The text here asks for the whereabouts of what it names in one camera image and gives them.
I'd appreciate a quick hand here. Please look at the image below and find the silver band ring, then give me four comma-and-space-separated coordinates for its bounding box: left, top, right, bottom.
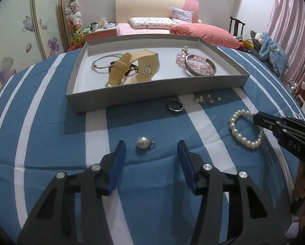
168, 99, 184, 113

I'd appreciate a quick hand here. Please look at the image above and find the pearl pendant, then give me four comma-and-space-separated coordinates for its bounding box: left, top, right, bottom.
136, 136, 156, 150

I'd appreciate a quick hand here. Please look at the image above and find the colourful clothes pile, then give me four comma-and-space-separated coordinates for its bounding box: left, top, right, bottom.
235, 37, 254, 53

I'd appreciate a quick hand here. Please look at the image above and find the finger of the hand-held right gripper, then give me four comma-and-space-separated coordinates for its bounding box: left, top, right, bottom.
253, 111, 291, 143

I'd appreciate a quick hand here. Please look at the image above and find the cream strap wristwatch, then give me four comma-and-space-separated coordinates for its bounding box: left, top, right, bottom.
105, 49, 159, 87

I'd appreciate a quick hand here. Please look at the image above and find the person's right hand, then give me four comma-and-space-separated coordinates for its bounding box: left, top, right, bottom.
292, 162, 305, 215

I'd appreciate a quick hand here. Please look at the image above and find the floral sliding door wardrobe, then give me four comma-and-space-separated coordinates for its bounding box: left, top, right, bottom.
0, 0, 68, 90

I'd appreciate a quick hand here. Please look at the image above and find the white patterned pillow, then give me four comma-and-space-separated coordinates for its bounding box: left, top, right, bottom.
129, 17, 178, 30

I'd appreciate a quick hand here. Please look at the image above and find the dark red bead bracelet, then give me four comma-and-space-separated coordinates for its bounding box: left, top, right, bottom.
109, 61, 140, 76

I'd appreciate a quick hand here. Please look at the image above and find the dark wooden chair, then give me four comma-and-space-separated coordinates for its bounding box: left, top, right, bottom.
230, 17, 246, 37

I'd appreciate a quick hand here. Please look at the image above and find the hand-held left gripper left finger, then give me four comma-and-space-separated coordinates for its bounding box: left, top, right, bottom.
17, 140, 127, 245

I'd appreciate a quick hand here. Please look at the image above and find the hanging plush toy column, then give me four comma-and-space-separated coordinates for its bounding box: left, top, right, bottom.
65, 0, 85, 49

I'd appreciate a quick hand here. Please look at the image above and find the pink bed sheet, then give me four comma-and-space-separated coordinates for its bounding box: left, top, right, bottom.
116, 22, 173, 36

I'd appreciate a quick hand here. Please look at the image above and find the blue plush robe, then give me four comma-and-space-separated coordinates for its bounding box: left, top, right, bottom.
259, 32, 289, 74

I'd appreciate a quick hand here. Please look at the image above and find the cream and pink headboard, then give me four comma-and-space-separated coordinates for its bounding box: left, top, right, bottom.
115, 0, 199, 25

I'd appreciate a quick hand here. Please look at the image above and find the grey white plush toy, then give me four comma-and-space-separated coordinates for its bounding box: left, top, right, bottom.
250, 30, 264, 44

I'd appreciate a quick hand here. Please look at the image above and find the white pearl bracelet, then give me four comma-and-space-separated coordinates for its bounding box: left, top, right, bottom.
229, 110, 265, 149

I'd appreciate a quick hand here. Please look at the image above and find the pink pillow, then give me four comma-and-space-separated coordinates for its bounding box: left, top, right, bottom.
169, 23, 241, 49

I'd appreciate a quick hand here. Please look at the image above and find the blue white striped tablecloth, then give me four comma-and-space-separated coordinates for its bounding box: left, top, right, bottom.
0, 41, 305, 245

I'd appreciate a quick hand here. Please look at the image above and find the grey cardboard tray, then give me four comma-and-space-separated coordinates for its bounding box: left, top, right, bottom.
66, 34, 250, 113

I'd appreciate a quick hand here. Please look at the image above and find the purple floral pillow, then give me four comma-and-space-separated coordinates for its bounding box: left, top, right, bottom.
171, 7, 194, 24

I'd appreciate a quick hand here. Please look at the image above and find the pink curtain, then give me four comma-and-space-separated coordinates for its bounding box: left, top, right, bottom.
266, 0, 305, 82

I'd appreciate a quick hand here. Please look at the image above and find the thin silver bangle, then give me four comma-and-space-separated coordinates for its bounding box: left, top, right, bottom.
92, 53, 123, 68

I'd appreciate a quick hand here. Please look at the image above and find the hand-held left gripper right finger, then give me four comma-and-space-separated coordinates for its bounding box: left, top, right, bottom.
177, 140, 295, 245

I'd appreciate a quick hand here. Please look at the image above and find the pink nightstand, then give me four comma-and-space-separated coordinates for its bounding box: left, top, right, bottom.
84, 28, 117, 41

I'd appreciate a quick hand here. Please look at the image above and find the wide silver cuff bracelet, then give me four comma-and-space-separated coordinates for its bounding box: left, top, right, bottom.
184, 54, 217, 77

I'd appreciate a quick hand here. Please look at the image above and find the pink bead bracelet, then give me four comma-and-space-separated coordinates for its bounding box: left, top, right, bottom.
176, 51, 213, 72

